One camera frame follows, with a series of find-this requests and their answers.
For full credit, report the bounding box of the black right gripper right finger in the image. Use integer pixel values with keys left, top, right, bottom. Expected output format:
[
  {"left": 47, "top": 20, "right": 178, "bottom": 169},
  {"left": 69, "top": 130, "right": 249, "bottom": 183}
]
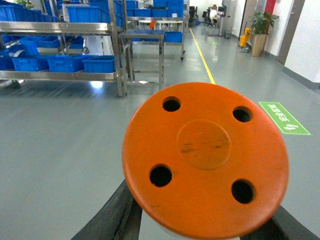
[{"left": 241, "top": 205, "right": 319, "bottom": 240}]

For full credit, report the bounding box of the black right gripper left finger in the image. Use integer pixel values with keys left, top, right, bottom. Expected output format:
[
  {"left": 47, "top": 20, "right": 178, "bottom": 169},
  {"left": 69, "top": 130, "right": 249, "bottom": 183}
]
[{"left": 72, "top": 180, "right": 143, "bottom": 240}]

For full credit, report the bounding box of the orange cylinder cap 4680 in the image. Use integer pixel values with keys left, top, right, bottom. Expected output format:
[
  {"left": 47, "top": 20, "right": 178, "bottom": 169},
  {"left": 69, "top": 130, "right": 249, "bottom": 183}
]
[{"left": 122, "top": 82, "right": 289, "bottom": 240}]

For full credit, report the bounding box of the steel roller shelf rack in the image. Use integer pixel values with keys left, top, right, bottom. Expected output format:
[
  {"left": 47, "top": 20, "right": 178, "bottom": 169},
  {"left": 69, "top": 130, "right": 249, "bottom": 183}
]
[{"left": 0, "top": 0, "right": 127, "bottom": 97}]

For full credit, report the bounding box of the green floor sign sticker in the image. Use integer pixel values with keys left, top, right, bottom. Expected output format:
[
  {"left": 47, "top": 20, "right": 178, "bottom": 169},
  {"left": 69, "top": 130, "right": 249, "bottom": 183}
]
[{"left": 258, "top": 101, "right": 312, "bottom": 136}]

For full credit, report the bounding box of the blue plastic crate left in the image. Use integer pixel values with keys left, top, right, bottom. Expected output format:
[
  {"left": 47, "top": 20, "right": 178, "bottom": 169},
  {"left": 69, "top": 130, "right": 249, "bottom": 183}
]
[{"left": 82, "top": 55, "right": 116, "bottom": 74}]

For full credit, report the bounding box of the blue plastic crate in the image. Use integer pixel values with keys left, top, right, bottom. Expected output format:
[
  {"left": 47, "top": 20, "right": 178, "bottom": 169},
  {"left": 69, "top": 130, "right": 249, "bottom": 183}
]
[
  {"left": 46, "top": 55, "right": 93, "bottom": 73},
  {"left": 82, "top": 55, "right": 116, "bottom": 74}
]

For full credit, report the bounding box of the blue plastic crate right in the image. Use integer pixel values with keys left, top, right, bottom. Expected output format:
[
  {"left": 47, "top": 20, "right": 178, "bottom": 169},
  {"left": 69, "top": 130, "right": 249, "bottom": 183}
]
[{"left": 46, "top": 55, "right": 93, "bottom": 73}]

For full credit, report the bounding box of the yellow mop bucket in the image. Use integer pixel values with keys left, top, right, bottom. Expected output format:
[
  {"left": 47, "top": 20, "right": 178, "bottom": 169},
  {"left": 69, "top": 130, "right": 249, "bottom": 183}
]
[{"left": 239, "top": 27, "right": 252, "bottom": 48}]

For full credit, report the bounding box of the tall potted plant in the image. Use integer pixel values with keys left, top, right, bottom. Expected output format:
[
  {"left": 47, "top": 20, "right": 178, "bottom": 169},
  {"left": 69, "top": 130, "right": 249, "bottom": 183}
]
[{"left": 251, "top": 11, "right": 279, "bottom": 57}]

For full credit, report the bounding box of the seated person in white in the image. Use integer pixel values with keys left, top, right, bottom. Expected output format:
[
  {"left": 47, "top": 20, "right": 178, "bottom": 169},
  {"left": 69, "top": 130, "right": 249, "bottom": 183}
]
[{"left": 209, "top": 4, "right": 220, "bottom": 28}]

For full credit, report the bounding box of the steel table frame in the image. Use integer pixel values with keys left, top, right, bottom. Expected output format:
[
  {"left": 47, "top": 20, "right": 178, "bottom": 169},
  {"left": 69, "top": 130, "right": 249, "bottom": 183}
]
[{"left": 118, "top": 29, "right": 165, "bottom": 90}]

